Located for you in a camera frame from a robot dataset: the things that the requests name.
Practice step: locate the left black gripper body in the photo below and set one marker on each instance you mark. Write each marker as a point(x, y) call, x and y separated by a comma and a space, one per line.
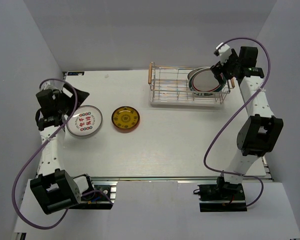
point(60, 98)

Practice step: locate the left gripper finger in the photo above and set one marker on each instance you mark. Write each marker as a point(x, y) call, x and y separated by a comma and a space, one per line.
point(82, 95)
point(68, 105)

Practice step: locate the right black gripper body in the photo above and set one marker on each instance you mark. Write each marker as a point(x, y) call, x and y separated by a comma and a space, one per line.
point(233, 62)

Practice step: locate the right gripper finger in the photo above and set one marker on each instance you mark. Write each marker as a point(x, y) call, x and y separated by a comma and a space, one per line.
point(217, 73)
point(228, 72)

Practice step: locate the white plate red lettering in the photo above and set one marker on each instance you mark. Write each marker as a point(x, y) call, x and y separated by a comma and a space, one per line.
point(86, 121)

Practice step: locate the yellow patterned plate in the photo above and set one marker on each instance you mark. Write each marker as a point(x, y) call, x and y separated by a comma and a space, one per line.
point(125, 114)

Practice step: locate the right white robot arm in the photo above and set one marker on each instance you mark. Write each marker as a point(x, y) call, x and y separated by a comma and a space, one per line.
point(260, 132)

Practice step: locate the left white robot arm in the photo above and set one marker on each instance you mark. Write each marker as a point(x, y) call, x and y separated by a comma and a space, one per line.
point(54, 188)

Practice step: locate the white plate green rim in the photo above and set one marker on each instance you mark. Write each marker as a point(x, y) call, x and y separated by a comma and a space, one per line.
point(203, 83)

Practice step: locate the black label sticker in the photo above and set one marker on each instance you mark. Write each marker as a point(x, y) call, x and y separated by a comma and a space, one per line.
point(75, 73)

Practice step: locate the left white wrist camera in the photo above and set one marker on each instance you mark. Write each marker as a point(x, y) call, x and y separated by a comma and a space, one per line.
point(52, 84)

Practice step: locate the metal wire dish rack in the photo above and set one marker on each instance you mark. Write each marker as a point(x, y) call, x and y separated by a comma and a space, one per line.
point(169, 85)

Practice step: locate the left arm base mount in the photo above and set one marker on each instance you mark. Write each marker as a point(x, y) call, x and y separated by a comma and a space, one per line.
point(96, 193)

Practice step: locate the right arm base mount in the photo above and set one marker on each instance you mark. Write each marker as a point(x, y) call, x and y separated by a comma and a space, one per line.
point(221, 197)

